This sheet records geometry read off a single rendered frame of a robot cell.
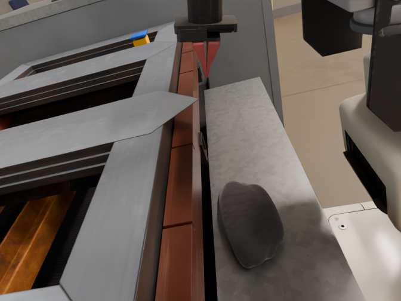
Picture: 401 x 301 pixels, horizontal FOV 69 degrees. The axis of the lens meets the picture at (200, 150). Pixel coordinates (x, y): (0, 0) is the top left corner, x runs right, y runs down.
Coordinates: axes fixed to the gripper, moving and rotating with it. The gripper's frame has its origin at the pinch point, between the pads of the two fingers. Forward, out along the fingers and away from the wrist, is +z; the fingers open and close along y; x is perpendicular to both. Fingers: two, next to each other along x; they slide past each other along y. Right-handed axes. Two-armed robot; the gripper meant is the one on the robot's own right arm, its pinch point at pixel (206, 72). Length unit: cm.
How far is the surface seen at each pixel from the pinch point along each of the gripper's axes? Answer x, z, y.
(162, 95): 5.1, 6.9, -9.3
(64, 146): -6.7, 10.9, -27.4
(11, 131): 6.0, 15.1, -45.8
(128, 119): -2.3, 8.2, -15.5
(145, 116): -2.5, 7.4, -12.0
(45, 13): 80, 4, -65
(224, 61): 81, 27, 11
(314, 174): 62, 81, 57
